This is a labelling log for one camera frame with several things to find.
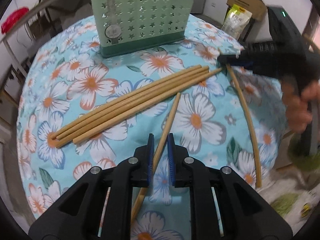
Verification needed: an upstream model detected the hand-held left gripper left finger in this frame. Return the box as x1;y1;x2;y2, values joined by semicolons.
29;133;154;240

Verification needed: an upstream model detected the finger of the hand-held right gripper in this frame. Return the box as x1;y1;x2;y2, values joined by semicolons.
217;46;251;67

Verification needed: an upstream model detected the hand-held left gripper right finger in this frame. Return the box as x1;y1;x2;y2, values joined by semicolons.
167;133;293;240

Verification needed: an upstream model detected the tan bamboo chopstick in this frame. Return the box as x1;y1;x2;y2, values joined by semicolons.
226;64;262;188
130;92;181;227

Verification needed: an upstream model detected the bundle of wooden chopsticks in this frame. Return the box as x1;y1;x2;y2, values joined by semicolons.
51;64;223;148

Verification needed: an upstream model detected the green utensil holder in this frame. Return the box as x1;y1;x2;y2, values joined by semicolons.
89;0;198;58

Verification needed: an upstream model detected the person's right hand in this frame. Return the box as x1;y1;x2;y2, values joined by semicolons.
281;80;317;133

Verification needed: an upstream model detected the yellow green rice bag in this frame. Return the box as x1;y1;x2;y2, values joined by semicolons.
222;4;252;40

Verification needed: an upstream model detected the floral blue blanket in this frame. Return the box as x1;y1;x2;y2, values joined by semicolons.
16;12;288;240

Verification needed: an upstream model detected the large cardboard box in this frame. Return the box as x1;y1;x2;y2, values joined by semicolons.
226;0;267;22

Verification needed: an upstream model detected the white green fluffy rug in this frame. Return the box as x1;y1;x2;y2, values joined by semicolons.
271;135;320;218

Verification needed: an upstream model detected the red plastic bag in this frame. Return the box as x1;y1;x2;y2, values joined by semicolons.
1;8;30;34

